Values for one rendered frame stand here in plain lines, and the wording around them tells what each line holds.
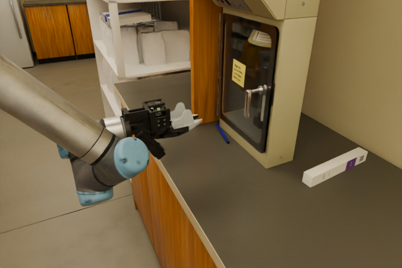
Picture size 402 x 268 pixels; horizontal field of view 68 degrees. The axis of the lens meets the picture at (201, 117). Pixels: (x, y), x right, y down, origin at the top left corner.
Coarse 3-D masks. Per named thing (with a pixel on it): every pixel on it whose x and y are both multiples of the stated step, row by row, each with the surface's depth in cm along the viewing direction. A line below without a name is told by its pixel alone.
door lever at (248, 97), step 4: (260, 88) 89; (248, 92) 87; (252, 92) 88; (256, 92) 89; (260, 92) 90; (248, 96) 88; (248, 100) 89; (248, 104) 89; (248, 108) 90; (244, 112) 91; (248, 112) 90; (244, 116) 92; (248, 116) 91
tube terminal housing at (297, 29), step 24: (288, 0) 75; (312, 0) 78; (288, 24) 78; (312, 24) 81; (288, 48) 81; (288, 72) 85; (288, 96) 89; (288, 120) 93; (240, 144) 110; (288, 144) 98
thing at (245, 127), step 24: (240, 24) 93; (264, 24) 82; (240, 48) 95; (264, 48) 84; (264, 72) 86; (240, 96) 101; (264, 96) 89; (240, 120) 104; (264, 120) 91; (264, 144) 94
